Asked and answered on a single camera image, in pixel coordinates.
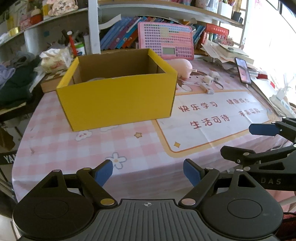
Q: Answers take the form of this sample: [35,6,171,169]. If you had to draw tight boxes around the pink keypad learning toy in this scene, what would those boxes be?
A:
[138,22,194,60]

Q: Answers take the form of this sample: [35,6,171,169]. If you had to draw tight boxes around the floral fabric bag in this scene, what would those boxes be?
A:
[47,0,78,16]

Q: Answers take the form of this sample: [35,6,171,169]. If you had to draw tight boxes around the red marker pen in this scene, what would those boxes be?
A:
[67,31,78,57]

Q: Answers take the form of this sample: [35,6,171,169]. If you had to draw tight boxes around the brown checked box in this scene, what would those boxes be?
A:
[40,70,70,93]

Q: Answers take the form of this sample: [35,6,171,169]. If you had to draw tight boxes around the pink pig plush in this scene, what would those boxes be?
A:
[166,58,197,80]

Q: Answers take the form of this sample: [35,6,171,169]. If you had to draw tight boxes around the white pen holder box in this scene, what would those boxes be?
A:
[217,1,233,19]

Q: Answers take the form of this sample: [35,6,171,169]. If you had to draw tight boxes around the black pen holder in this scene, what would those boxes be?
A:
[232,11,243,24]

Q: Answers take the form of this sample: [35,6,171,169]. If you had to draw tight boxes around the row of blue books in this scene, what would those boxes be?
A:
[100,16,142,50]

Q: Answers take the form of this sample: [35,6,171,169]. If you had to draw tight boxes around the red thick books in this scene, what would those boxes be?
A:
[205,23,229,44]

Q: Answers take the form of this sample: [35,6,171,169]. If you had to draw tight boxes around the soft tissue pack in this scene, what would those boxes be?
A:
[40,47,73,73]

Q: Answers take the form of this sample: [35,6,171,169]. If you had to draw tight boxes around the white green pen cup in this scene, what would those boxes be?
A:
[74,42,86,56]

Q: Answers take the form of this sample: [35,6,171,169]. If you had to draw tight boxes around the small pink white gadget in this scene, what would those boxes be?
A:
[200,83,215,94]

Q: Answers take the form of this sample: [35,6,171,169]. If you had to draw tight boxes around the white power strip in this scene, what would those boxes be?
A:
[269,95,295,116]

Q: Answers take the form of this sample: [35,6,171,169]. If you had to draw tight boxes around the row of thin colourful books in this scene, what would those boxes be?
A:
[191,23,206,47]

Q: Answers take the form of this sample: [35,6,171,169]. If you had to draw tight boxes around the black smartphone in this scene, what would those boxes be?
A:
[235,57,252,85]

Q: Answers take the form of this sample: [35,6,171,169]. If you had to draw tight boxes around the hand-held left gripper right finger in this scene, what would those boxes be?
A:
[179,159,262,207]

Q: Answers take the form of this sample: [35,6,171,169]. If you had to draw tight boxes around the yellow cardboard box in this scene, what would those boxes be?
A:
[56,48,178,132]

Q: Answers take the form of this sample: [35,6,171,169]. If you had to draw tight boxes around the pile of clothes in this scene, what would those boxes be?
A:
[0,52,45,107]

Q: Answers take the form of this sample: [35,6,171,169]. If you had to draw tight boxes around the white metal shelf unit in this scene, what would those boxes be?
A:
[0,0,250,56]

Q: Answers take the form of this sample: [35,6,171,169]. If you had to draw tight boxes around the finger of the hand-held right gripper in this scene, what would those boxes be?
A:
[249,118,296,142]
[221,144,296,167]

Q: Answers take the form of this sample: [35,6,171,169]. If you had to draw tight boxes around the white paper sheets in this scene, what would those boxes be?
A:
[251,77,296,116]

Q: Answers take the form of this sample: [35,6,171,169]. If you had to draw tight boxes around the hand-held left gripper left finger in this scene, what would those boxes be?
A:
[35,159,118,207]

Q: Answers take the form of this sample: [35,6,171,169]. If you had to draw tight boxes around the pink checked tablecloth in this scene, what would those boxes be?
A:
[13,54,296,202]

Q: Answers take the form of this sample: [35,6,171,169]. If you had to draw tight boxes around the red white santa cloth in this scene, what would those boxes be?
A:
[257,74,275,88]

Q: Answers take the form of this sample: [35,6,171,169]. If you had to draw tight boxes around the pile of papers and notebooks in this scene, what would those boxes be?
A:
[200,40,259,77]

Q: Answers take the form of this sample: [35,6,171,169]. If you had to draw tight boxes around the small dried flower bunch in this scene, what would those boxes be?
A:
[215,36,234,45]

